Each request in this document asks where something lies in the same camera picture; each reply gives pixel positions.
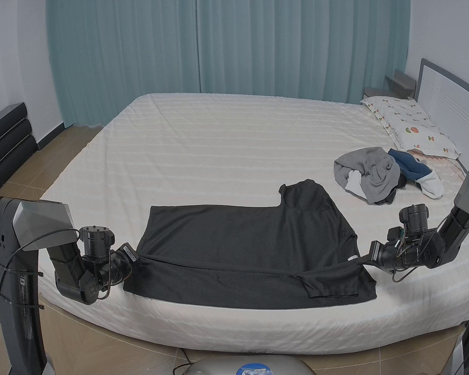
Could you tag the black T-shirt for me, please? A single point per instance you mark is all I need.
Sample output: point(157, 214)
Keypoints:
point(250, 248)

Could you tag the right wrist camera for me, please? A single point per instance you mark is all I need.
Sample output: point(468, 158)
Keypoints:
point(394, 234)

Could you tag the blue-green curtain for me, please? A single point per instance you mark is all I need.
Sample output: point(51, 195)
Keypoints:
point(219, 33)

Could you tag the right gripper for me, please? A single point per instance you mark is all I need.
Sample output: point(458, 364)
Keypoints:
point(385, 258)

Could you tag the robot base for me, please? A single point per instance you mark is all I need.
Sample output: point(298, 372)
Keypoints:
point(226, 367)

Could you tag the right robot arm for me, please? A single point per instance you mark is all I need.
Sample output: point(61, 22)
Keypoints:
point(449, 236)

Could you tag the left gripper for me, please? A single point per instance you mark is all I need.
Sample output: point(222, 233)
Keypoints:
point(119, 266)

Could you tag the bed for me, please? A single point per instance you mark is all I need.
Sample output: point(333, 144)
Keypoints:
point(219, 150)

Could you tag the white printed pillow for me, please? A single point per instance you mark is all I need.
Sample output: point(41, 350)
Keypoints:
point(414, 123)

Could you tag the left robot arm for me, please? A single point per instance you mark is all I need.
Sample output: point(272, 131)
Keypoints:
point(43, 225)

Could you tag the grey bedside table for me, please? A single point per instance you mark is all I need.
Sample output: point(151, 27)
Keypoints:
point(394, 86)

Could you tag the pile of clothes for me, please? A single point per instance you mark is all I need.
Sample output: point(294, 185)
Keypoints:
point(371, 174)

